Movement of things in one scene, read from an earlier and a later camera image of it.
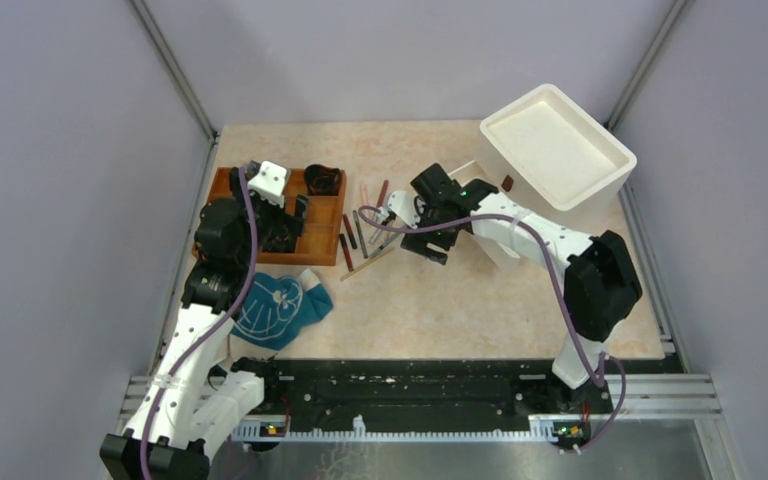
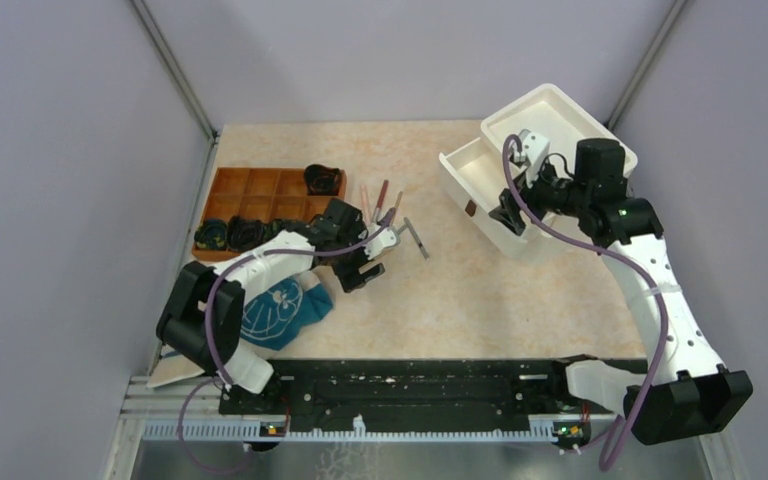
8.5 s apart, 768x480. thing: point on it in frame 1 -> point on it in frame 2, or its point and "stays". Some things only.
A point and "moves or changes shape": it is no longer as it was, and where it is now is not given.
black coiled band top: (322, 181) stays
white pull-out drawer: (470, 171) moves or changes shape
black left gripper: (287, 223) -> (350, 278)
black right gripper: (418, 240) -> (507, 212)
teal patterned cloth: (276, 308) stays
